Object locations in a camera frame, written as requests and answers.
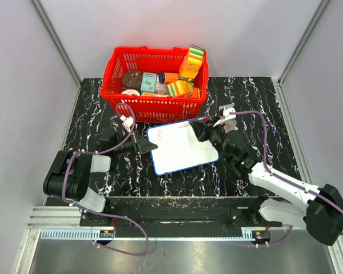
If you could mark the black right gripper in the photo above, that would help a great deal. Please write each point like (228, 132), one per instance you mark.
(202, 129)

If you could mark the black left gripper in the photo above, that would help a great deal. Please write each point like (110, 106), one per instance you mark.
(142, 145)

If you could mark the red capped whiteboard marker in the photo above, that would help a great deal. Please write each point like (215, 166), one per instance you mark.
(188, 123)

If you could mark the white whiteboard blue frame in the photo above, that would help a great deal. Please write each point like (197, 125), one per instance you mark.
(178, 149)

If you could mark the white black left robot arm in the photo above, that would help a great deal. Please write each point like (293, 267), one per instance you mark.
(77, 186)

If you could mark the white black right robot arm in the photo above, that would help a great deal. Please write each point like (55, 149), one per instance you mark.
(318, 210)

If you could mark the red plastic shopping basket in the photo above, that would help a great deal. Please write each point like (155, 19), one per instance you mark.
(152, 109)

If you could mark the lying orange sponge box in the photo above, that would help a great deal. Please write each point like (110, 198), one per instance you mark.
(180, 88)

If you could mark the white round lid tub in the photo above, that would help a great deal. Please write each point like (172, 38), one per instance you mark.
(131, 92)

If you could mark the orange blue can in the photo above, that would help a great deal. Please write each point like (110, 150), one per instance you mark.
(168, 77)

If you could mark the teal small box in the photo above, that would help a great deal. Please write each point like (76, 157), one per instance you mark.
(148, 82)

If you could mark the tall orange sponge box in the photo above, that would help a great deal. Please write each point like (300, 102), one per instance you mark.
(192, 62)

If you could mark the brown round bread pack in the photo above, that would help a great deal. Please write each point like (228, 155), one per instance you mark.
(132, 79)

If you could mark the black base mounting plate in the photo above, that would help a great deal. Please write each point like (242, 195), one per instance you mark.
(178, 217)

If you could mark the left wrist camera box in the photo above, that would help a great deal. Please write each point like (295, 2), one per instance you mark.
(127, 123)

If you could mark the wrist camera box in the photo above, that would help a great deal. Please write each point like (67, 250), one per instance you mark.
(127, 123)
(227, 112)

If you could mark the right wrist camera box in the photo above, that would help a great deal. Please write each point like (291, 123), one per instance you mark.
(227, 112)

